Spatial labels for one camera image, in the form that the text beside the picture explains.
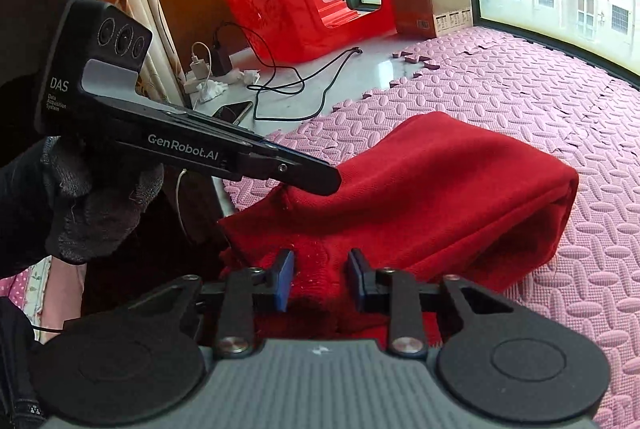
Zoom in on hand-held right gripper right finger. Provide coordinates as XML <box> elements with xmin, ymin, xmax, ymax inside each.
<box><xmin>346</xmin><ymin>248</ymin><xmax>516</xmax><ymax>358</ymax></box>

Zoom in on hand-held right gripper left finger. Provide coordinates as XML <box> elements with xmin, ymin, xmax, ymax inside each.
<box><xmin>125</xmin><ymin>248</ymin><xmax>297</xmax><ymax>358</ymax></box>

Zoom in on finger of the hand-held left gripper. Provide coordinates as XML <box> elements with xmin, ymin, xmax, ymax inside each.
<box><xmin>237</xmin><ymin>143</ymin><xmax>344</xmax><ymax>198</ymax></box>

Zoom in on red knit sweater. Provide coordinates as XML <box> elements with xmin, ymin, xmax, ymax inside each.
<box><xmin>217</xmin><ymin>111</ymin><xmax>580</xmax><ymax>346</ymax></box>

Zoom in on person's left forearm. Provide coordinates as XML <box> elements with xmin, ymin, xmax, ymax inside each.
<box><xmin>0</xmin><ymin>138</ymin><xmax>57</xmax><ymax>280</ymax></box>

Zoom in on person's left hand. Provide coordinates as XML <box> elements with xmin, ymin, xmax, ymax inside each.
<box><xmin>41</xmin><ymin>135</ymin><xmax>166</xmax><ymax>266</ymax></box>

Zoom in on smartphone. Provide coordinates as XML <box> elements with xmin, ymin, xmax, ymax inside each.
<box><xmin>212</xmin><ymin>100</ymin><xmax>255</xmax><ymax>126</ymax></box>

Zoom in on white charger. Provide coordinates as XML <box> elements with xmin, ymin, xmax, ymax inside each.
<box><xmin>183</xmin><ymin>41</ymin><xmax>217</xmax><ymax>96</ymax></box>

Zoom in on crumpled white tissue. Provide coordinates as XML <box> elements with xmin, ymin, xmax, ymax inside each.
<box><xmin>199</xmin><ymin>68</ymin><xmax>262</xmax><ymax>104</ymax></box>

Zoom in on black power adapter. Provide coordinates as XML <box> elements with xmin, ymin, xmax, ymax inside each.
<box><xmin>210</xmin><ymin>22</ymin><xmax>257</xmax><ymax>78</ymax></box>

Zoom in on loose pink mat pieces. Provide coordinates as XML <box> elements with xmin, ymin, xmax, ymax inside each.
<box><xmin>391</xmin><ymin>50</ymin><xmax>442</xmax><ymax>72</ymax></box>

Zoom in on brown cardboard box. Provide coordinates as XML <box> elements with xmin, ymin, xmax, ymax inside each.
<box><xmin>387</xmin><ymin>0</ymin><xmax>474</xmax><ymax>40</ymax></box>

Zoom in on pink polka dot cloth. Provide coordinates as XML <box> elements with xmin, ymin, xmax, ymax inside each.
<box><xmin>0</xmin><ymin>256</ymin><xmax>55</xmax><ymax>319</ymax></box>

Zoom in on pink foam floor mat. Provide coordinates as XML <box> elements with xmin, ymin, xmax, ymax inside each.
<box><xmin>222</xmin><ymin>26</ymin><xmax>640</xmax><ymax>429</ymax></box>

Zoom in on black cable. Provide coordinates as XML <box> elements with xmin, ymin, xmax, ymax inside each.
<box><xmin>252</xmin><ymin>46</ymin><xmax>364</xmax><ymax>122</ymax></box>

